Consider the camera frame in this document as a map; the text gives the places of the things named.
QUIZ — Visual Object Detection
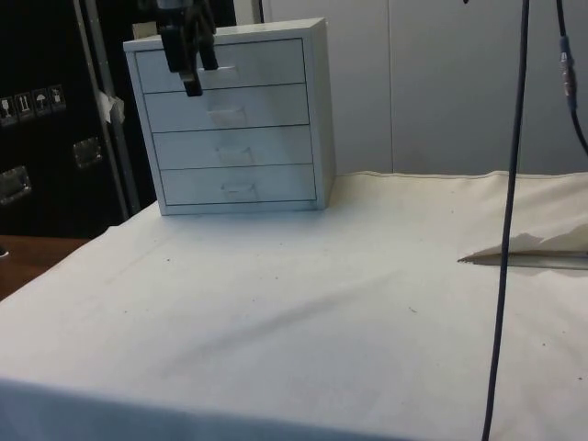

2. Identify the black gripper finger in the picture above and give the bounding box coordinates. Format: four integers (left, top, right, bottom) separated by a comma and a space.
157, 8, 204, 98
185, 0, 219, 72

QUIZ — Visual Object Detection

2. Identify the white chest of drawers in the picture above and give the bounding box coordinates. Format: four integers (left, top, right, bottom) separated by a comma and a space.
122, 17, 339, 218

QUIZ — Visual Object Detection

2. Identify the black cable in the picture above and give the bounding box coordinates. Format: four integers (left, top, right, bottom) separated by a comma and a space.
554, 0, 588, 155
481, 0, 531, 441

